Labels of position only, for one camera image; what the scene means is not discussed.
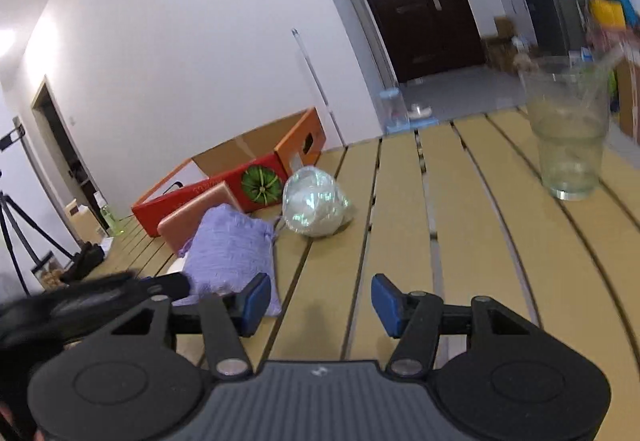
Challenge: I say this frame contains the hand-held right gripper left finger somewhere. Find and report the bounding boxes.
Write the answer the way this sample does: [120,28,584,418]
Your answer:
[107,273,273,379]

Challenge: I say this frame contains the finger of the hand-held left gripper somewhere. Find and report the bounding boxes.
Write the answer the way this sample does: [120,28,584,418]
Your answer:
[137,272,192,302]

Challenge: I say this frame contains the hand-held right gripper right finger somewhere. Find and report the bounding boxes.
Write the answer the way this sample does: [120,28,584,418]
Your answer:
[371,273,531,378]

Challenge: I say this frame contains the purple knit pouch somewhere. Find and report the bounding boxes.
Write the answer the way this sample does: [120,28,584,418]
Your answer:
[172,203,282,318]

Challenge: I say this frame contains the clear snack jar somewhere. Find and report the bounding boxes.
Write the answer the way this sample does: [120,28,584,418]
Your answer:
[31,252,63,289]

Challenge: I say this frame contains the black cloth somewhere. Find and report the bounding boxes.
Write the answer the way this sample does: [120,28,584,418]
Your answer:
[60,242,107,284]

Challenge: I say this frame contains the folding slatted table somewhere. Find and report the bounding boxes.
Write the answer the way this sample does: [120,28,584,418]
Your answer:
[30,103,640,441]

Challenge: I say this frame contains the pink flat box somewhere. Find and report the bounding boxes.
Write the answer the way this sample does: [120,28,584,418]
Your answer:
[157,181,246,256]

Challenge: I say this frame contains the green spray bottle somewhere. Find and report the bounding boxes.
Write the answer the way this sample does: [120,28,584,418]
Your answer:
[100,204,118,237]

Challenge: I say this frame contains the black tripod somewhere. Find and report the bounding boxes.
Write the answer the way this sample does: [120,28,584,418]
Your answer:
[0,118,76,294]

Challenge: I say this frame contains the red cardboard box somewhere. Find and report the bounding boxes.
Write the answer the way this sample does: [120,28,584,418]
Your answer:
[131,107,327,238]

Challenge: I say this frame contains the crumpled clear plastic bag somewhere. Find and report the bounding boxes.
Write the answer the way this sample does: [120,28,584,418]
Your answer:
[281,166,353,239]

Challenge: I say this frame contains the clear pet water dispenser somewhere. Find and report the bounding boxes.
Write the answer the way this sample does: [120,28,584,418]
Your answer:
[375,88,411,134]

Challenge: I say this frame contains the clear glass cup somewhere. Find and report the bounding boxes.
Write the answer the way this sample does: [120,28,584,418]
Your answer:
[517,56,613,200]

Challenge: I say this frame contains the stacked cardboard boxes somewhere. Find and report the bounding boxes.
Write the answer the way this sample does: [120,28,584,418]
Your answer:
[480,16,526,72]

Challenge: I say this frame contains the dark brown door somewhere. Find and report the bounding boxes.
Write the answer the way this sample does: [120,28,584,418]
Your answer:
[340,0,488,84]

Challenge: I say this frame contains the blue and yellow package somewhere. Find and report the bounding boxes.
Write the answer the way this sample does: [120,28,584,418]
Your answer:
[577,0,640,29]

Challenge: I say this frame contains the white mop handle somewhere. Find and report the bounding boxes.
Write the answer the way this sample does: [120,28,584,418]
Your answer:
[291,28,346,149]

